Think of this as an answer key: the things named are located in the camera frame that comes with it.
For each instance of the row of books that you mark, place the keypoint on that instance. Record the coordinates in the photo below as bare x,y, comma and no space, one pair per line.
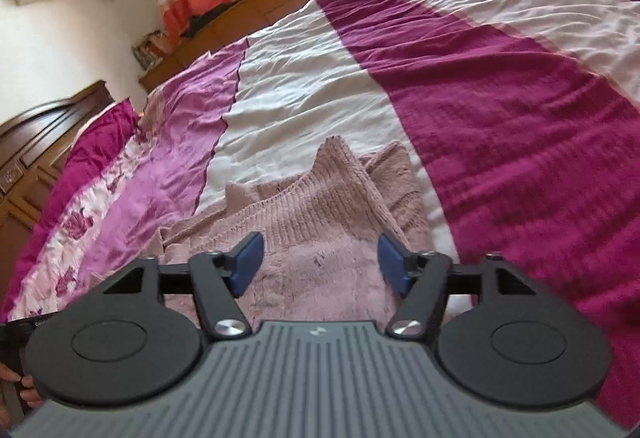
150,49

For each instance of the person's left hand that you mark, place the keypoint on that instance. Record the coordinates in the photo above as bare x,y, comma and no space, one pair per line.
29,393

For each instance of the magenta white striped bedspread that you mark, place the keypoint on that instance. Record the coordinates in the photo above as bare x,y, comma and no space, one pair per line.
500,118

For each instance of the magenta pillow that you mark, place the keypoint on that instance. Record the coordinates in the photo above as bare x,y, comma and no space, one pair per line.
100,138

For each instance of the pink knit sweater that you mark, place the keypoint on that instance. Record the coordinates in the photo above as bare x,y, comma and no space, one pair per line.
320,228

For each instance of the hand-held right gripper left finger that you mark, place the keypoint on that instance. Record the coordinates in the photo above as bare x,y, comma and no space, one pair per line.
247,263

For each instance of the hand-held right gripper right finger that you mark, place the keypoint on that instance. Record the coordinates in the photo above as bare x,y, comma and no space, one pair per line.
392,263

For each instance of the carved wooden headboard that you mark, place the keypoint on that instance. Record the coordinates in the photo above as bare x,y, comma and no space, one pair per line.
35,148

